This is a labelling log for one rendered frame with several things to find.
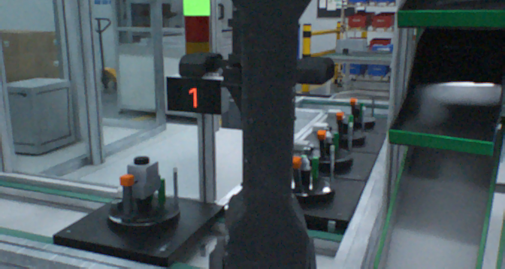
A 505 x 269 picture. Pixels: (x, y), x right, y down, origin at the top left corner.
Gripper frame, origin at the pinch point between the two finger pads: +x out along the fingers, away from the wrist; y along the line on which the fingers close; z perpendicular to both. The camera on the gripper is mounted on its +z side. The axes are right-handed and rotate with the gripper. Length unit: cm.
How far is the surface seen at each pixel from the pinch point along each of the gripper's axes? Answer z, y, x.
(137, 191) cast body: 16.2, 29.6, 21.2
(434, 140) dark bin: 11.1, -21.3, 4.7
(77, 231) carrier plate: 9.9, 38.7, 28.2
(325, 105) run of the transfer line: 162, 26, 32
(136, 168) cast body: 17.4, 30.3, 17.2
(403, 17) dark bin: 12.1, -16.1, -11.1
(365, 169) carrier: 66, -6, 28
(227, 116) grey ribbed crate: 203, 93, 52
